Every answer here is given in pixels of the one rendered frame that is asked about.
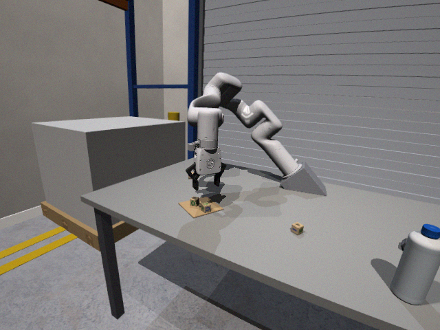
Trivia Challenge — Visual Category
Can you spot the white bottle with blue cap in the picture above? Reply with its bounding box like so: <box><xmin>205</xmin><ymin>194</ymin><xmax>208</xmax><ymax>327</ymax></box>
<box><xmin>390</xmin><ymin>224</ymin><xmax>440</xmax><ymax>305</ymax></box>

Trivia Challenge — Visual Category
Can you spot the tan flat mat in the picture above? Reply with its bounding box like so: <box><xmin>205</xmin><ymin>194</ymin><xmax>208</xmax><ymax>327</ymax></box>
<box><xmin>178</xmin><ymin>197</ymin><xmax>223</xmax><ymax>218</ymax></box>

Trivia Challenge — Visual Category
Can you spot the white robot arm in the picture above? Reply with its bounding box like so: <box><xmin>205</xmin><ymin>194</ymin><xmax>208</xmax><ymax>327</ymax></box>
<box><xmin>187</xmin><ymin>72</ymin><xmax>302</xmax><ymax>179</ymax></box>

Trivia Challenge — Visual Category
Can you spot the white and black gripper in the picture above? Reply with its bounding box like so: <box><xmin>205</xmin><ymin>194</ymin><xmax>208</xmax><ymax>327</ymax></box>
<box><xmin>186</xmin><ymin>146</ymin><xmax>226</xmax><ymax>190</ymax></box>

